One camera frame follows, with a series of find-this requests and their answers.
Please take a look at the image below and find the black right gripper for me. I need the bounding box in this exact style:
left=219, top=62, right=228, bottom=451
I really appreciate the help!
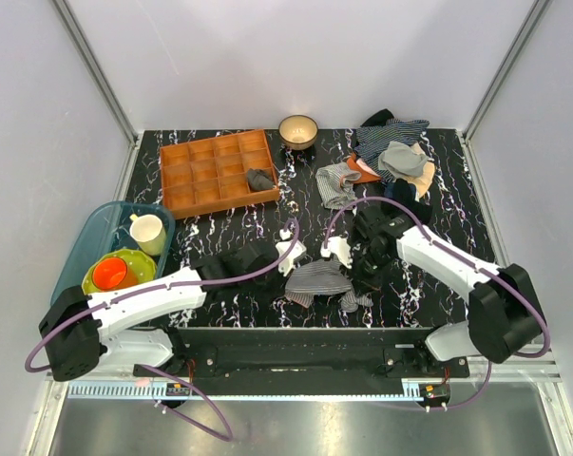
left=339, top=246, right=393, bottom=298

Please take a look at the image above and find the grey white striped underwear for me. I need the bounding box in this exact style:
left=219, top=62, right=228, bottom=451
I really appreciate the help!
left=284, top=260, right=373, bottom=314

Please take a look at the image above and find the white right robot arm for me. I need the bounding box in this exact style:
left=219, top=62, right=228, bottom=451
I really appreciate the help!
left=353, top=205, right=547, bottom=377

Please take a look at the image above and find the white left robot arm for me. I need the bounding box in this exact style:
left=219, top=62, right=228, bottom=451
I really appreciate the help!
left=36, top=241, right=279, bottom=382

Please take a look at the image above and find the black cloth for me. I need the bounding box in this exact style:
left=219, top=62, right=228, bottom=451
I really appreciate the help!
left=399, top=199, right=433, bottom=225

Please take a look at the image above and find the dark navy cloth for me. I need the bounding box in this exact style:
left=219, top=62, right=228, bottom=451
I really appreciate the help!
left=384, top=179, right=417, bottom=203

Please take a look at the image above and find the orange cloth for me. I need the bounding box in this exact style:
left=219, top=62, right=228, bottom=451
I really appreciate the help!
left=346, top=153, right=382, bottom=184

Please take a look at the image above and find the striped grey cloth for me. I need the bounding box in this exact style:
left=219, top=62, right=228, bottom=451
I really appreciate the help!
left=315, top=162, right=361, bottom=210

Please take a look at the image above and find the beige cloth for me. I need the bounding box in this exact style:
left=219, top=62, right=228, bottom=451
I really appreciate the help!
left=406, top=143, right=435, bottom=200

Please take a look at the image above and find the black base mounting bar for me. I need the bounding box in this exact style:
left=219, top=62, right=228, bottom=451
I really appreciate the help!
left=159, top=328, right=469, bottom=396

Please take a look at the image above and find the rolled dark grey sock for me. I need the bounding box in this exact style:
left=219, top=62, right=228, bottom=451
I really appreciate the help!
left=246, top=168, right=276, bottom=192

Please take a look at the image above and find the dark blue striped cloth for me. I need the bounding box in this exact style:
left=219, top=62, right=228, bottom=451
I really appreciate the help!
left=354, top=119, right=430, bottom=182

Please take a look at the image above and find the green dotted plate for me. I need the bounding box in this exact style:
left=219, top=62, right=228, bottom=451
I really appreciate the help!
left=82, top=249, right=157, bottom=295

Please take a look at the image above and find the orange wooden compartment tray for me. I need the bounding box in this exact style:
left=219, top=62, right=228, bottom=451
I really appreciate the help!
left=160, top=129, right=280, bottom=219

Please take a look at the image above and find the cream yellow mug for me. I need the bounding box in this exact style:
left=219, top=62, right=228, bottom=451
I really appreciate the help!
left=129, top=214, right=166, bottom=257

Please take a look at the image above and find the beige ceramic bowl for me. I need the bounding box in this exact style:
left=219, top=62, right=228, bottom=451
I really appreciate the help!
left=278, top=115, right=318, bottom=150

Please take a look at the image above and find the orange cup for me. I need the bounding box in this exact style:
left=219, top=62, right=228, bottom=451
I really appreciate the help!
left=92, top=257, right=139, bottom=292

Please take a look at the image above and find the blue plastic bin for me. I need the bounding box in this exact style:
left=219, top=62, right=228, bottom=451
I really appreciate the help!
left=50, top=201, right=175, bottom=302

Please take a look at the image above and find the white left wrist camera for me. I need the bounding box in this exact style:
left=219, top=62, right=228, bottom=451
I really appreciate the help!
left=275, top=229, right=307, bottom=277

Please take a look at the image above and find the aluminium frame rail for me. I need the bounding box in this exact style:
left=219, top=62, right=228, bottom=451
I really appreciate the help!
left=46, top=358, right=565, bottom=384

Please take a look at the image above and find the white slotted cable duct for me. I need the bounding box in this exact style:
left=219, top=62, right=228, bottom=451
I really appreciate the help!
left=67, top=381, right=423, bottom=402

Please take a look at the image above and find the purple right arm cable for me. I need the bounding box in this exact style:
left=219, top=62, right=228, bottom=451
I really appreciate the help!
left=322, top=195, right=551, bottom=412

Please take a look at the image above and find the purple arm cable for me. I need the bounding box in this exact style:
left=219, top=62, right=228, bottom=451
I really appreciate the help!
left=322, top=195, right=551, bottom=412
left=24, top=217, right=301, bottom=443

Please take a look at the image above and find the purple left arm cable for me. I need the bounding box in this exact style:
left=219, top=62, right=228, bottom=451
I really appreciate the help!
left=24, top=217, right=301, bottom=443

